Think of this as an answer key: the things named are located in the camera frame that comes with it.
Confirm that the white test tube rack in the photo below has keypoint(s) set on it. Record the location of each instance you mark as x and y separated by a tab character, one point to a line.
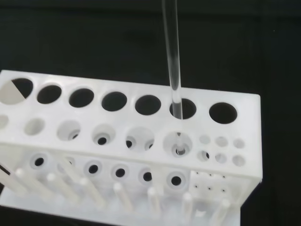
94	146

